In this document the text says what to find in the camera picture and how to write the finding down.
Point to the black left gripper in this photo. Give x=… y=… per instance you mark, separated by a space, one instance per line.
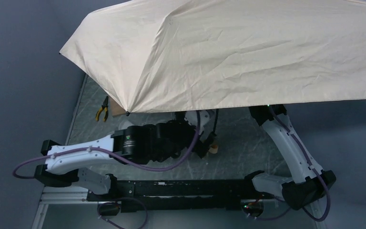
x=198 y=145

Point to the beige umbrella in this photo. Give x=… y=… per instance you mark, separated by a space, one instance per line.
x=157 y=56

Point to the beige umbrella case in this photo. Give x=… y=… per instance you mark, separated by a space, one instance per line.
x=124 y=124

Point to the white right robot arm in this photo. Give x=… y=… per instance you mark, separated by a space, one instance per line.
x=308 y=181

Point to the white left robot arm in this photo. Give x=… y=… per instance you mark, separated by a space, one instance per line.
x=134 y=145

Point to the wooden base board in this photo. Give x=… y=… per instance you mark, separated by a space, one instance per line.
x=116 y=109

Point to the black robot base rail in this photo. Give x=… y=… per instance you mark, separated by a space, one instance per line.
x=230 y=194

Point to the yellow handled pliers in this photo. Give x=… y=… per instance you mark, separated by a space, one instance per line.
x=103 y=108

